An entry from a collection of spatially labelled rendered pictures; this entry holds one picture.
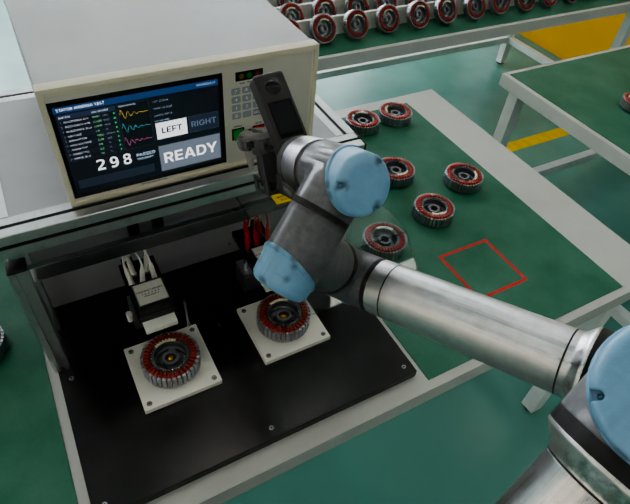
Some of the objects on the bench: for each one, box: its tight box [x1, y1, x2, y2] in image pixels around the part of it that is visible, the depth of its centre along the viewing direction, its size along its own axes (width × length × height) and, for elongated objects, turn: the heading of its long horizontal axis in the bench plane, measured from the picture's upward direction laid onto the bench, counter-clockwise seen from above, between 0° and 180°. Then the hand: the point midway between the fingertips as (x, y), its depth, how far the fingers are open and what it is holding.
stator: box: [412, 193, 455, 228], centre depth 147 cm, size 11×11×4 cm
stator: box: [140, 331, 201, 389], centre depth 104 cm, size 11×11×4 cm
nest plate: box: [124, 324, 222, 414], centre depth 106 cm, size 15×15×1 cm
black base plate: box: [54, 250, 417, 504], centre depth 113 cm, size 47×64×2 cm
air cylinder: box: [235, 259, 262, 292], centre depth 122 cm, size 5×8×6 cm
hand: (248, 131), depth 88 cm, fingers closed
